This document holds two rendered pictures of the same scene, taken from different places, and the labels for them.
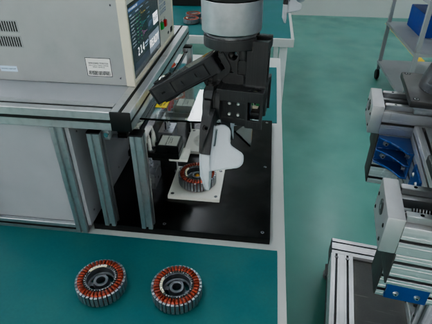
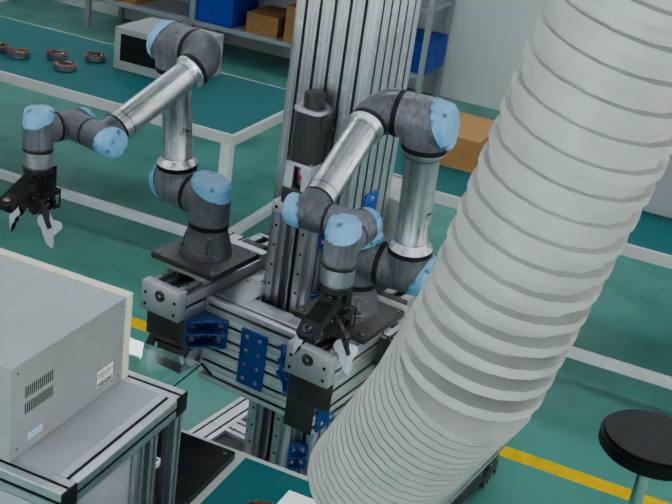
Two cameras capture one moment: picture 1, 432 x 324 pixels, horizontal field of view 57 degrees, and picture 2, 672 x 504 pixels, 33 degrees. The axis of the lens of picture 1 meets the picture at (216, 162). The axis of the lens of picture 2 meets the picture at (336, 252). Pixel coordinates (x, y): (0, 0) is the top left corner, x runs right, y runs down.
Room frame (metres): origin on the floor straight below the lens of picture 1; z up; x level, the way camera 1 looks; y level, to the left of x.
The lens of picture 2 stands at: (0.00, 2.13, 2.40)
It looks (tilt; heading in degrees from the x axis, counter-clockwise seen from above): 24 degrees down; 283
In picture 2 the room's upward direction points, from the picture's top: 8 degrees clockwise
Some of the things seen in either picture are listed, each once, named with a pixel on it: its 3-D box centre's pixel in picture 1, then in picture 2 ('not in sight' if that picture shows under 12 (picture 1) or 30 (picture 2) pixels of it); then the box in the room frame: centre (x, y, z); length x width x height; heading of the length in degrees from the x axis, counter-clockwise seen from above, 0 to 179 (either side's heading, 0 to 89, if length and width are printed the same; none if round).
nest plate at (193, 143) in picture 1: (208, 141); not in sight; (1.19, 0.03, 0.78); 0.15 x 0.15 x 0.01; 83
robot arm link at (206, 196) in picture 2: not in sight; (209, 198); (1.05, -0.66, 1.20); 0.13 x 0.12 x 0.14; 157
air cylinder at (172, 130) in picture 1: (168, 134); not in sight; (1.21, 0.17, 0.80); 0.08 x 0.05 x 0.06; 173
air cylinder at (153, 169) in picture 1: (150, 173); not in sight; (0.97, 0.20, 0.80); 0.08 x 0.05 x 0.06; 173
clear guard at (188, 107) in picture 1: (191, 108); (132, 376); (0.93, 0.07, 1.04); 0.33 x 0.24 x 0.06; 83
